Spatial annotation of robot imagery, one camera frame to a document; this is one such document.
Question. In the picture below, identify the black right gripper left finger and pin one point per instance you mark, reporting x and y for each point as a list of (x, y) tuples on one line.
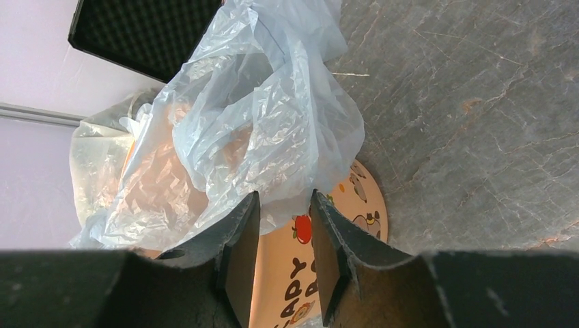
[(206, 281)]

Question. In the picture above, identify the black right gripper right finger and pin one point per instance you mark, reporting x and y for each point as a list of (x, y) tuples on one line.
[(363, 282)]

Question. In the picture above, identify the orange plastic trash bin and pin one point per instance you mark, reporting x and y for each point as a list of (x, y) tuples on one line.
[(285, 292)]

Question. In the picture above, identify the light blue plastic bag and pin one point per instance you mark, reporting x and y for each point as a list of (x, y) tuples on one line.
[(254, 109)]

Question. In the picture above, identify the yellow translucent plastic bag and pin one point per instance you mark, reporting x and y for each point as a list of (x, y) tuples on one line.
[(99, 150)]

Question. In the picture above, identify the black poker chip case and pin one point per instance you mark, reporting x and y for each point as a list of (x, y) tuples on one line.
[(153, 38)]

